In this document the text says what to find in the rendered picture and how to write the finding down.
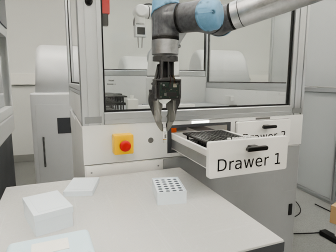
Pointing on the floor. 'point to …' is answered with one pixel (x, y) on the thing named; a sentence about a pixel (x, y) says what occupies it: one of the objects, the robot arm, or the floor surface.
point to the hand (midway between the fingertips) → (164, 126)
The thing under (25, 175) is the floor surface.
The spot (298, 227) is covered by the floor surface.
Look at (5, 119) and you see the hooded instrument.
